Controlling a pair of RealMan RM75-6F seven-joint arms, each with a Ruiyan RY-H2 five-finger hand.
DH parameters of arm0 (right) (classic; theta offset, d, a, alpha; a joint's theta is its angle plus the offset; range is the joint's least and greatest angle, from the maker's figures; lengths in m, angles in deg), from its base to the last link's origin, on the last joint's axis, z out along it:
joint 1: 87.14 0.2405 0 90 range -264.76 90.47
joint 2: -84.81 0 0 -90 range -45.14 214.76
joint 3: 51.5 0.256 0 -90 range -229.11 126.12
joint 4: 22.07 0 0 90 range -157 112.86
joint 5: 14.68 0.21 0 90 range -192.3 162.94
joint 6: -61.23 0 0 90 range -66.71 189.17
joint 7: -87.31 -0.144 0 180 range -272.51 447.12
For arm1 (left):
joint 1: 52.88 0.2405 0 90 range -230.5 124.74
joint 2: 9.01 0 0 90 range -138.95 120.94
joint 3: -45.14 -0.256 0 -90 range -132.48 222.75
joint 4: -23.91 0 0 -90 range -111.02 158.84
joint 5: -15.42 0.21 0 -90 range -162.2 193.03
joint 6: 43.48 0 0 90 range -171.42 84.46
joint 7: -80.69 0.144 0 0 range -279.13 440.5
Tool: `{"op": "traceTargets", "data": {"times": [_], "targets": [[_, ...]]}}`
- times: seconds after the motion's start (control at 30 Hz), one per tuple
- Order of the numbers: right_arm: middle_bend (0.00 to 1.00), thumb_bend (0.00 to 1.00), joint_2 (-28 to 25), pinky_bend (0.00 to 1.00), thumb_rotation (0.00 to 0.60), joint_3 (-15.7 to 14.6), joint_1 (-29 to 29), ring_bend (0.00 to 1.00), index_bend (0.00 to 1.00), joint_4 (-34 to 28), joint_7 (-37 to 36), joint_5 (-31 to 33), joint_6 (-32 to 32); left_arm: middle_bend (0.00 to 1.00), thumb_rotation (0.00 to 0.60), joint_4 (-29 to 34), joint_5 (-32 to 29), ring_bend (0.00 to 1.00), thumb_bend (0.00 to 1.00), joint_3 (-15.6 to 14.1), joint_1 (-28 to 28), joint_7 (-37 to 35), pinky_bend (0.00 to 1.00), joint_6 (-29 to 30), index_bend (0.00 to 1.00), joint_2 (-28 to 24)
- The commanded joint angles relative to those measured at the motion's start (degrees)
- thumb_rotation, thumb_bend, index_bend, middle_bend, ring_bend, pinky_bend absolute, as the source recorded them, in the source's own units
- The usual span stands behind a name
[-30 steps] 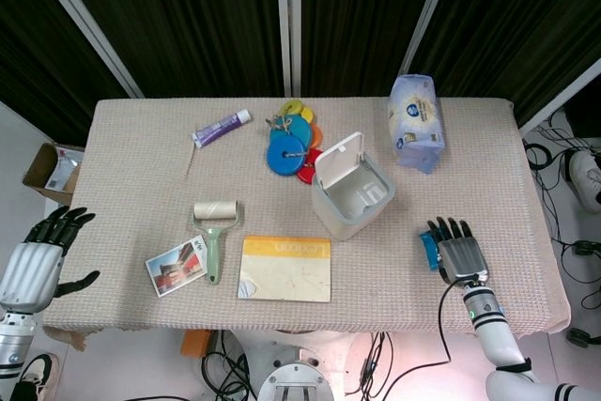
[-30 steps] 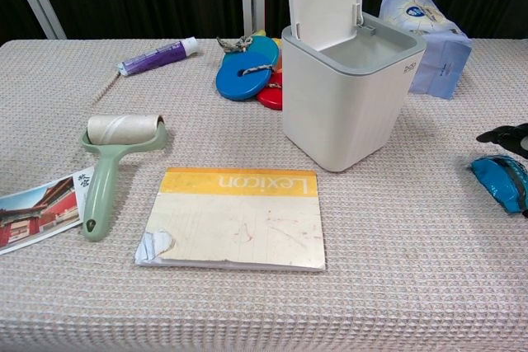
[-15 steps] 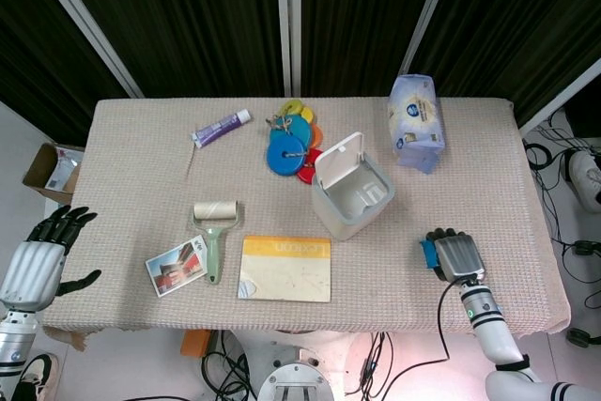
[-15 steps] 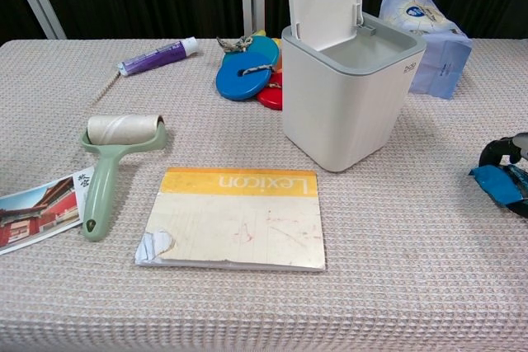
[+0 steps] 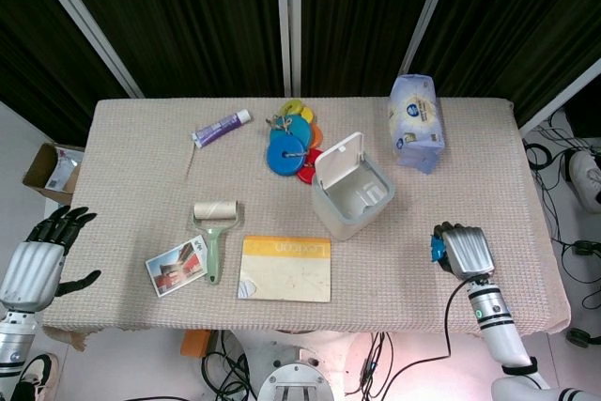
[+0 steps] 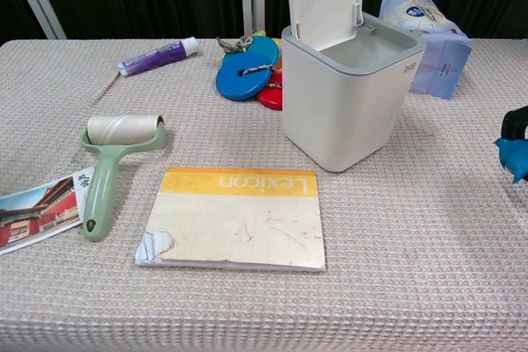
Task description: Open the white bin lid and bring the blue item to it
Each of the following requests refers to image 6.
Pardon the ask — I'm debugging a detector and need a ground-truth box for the yellow Lexicon notepad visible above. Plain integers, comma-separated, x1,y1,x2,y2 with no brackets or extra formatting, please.
134,167,327,273

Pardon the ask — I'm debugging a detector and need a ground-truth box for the beige waffle tablecloth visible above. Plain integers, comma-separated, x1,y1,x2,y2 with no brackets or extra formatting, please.
0,37,528,352

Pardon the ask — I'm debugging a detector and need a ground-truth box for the purple toothpaste tube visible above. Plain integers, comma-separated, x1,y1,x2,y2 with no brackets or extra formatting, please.
116,36,199,78

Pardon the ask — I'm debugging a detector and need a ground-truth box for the white desktop trash bin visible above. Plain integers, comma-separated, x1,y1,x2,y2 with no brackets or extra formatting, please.
281,0,427,174

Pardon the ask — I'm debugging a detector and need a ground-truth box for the blue wooden disc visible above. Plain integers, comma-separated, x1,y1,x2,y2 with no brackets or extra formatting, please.
215,52,274,101

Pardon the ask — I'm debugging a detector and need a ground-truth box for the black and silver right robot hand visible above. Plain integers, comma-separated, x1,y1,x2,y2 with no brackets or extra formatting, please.
500,106,528,141

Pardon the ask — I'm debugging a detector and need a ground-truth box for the red palace postcard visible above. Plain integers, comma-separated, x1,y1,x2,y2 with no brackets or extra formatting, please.
0,166,96,256

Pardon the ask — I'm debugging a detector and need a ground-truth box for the teal wooden disc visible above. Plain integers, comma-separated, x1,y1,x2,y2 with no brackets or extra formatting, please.
241,35,283,66

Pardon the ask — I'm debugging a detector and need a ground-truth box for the pale blue tissue pack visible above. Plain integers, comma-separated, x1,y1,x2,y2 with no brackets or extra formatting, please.
378,0,474,101

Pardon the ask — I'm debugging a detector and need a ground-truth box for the blue wrapper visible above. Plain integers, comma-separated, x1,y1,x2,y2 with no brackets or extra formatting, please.
493,135,528,184

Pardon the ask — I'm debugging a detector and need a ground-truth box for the braided beige rope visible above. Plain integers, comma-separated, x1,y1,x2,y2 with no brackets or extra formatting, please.
216,35,273,77

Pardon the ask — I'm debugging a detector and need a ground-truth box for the green lint roller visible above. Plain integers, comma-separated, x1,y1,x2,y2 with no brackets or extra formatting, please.
79,114,168,242

